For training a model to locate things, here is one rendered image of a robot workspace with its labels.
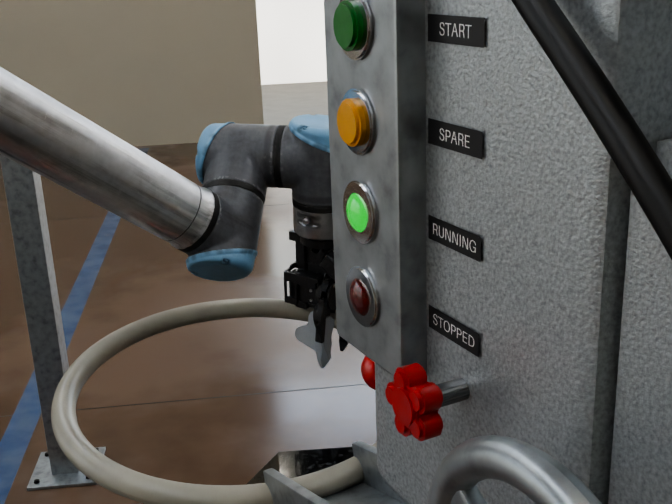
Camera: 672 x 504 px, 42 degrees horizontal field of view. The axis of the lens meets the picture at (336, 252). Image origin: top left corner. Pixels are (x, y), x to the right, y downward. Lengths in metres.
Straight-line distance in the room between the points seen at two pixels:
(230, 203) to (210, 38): 6.19
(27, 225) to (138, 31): 4.97
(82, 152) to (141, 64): 6.36
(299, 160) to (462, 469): 0.87
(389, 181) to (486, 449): 0.16
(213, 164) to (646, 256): 0.93
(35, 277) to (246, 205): 1.44
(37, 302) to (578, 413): 2.27
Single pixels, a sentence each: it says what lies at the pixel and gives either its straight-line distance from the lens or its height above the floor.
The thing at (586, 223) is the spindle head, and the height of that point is 1.35.
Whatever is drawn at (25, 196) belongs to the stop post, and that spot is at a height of 0.87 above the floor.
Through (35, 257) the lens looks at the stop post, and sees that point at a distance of 2.55.
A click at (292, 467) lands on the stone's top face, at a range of 1.18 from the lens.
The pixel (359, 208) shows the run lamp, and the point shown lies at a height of 1.32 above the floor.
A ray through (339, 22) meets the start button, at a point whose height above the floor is 1.42.
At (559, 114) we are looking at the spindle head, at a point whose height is 1.39.
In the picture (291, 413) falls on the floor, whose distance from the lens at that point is 3.00.
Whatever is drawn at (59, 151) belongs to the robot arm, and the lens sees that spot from 1.05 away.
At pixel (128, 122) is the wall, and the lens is 7.49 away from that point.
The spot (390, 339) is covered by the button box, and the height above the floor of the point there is 1.25.
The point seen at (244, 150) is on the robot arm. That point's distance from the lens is 1.23.
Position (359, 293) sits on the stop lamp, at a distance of 0.50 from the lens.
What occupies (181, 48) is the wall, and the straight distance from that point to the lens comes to 7.37.
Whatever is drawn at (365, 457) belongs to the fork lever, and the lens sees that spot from 1.00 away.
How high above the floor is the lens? 1.46
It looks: 19 degrees down
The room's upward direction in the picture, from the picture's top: 2 degrees counter-clockwise
